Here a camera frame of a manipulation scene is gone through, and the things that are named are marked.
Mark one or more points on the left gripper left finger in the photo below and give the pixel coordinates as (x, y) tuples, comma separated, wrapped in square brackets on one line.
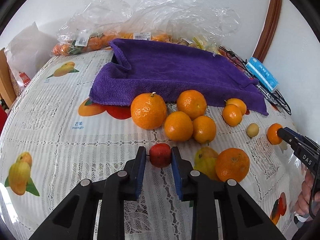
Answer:
[(96, 208)]

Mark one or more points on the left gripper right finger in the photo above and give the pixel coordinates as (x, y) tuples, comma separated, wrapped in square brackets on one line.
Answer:
[(221, 210)]

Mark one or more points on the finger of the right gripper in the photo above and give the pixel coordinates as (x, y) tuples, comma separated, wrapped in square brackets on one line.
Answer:
[(289, 135)]

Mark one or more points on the small yellow-green fruit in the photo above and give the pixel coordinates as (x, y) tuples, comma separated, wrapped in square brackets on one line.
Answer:
[(252, 130)]

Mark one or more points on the large orange mandarin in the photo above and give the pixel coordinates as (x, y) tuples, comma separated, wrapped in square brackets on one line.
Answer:
[(232, 163)]

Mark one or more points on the small orange kumquat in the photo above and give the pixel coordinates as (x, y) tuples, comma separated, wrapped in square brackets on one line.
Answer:
[(238, 103), (232, 115)]

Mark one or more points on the small red fruit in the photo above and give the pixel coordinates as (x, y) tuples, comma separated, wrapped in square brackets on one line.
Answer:
[(160, 155)]

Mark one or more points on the large orange with stem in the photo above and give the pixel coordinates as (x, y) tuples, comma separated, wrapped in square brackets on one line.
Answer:
[(148, 111)]

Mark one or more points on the right hand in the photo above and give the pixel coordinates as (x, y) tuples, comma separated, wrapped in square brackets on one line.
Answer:
[(302, 204)]

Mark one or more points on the blue tissue pack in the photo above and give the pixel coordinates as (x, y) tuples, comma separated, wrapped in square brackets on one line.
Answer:
[(256, 68)]

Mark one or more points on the wooden chair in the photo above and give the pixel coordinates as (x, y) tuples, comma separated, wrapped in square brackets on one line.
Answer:
[(6, 89)]

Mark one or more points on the purple towel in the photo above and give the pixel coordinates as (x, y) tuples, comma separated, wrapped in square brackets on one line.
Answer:
[(139, 66)]

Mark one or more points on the white plastic bag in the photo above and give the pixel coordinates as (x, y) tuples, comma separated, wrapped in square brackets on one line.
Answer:
[(28, 52)]

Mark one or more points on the clear plastic bag of oranges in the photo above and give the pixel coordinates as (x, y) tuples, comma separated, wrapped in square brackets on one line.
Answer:
[(92, 27)]

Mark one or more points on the brown wooden frame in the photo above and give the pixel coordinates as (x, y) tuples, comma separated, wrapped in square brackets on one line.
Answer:
[(269, 29)]

